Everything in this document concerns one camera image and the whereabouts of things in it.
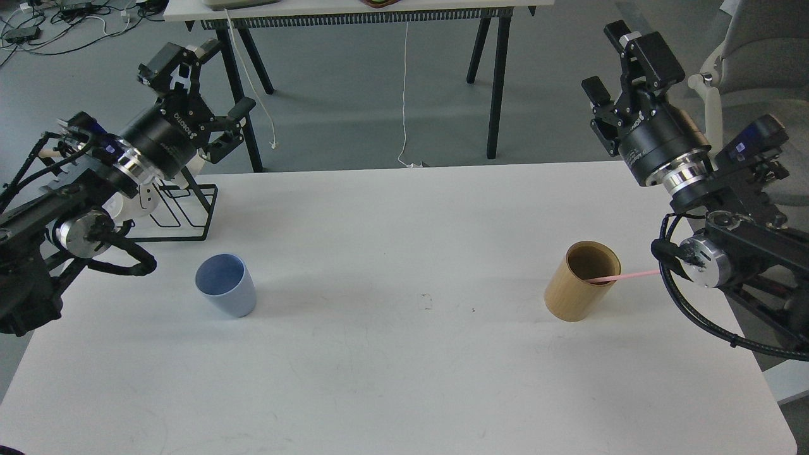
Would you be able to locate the white background table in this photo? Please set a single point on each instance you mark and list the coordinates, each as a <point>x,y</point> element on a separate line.
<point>233,22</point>

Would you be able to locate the pink chopstick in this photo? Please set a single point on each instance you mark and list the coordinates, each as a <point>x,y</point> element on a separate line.
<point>606,279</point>

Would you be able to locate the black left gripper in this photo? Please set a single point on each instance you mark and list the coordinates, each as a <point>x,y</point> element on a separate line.
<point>162,139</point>

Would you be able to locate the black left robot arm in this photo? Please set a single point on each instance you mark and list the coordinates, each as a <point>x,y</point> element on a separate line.
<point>53,220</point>

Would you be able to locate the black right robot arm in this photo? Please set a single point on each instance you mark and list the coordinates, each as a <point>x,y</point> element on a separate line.
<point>723,231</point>

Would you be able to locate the bamboo cylindrical holder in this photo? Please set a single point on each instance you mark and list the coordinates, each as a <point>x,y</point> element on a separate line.
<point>571,295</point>

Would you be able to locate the grey office chair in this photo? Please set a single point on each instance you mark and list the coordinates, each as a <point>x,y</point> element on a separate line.
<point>759,68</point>

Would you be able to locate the black wire cup rack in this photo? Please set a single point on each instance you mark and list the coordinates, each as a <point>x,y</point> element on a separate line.
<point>183,215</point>

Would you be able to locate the blue plastic cup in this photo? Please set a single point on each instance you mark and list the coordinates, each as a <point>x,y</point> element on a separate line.
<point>226,282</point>

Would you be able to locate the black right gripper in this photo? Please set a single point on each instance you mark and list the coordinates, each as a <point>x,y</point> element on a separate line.
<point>659,143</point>

